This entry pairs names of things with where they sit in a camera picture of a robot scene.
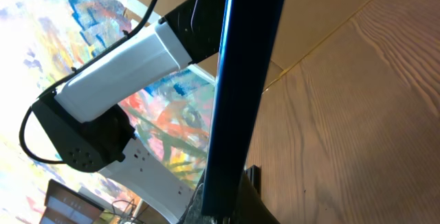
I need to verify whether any dark monitor screen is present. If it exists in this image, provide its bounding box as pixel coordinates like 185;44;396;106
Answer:
39;179;105;224

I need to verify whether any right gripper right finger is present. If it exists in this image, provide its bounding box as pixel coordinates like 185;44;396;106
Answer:
232;165;279;224

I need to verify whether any colourful painted backdrop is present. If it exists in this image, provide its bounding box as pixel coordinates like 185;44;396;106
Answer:
1;0;212;223

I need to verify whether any blue Galaxy smartphone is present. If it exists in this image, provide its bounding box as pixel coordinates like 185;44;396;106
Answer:
201;0;284;217

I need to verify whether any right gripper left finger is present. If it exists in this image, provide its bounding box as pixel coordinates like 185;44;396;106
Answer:
178;172;206;224

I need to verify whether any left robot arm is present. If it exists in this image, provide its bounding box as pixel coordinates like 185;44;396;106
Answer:
27;0;284;223

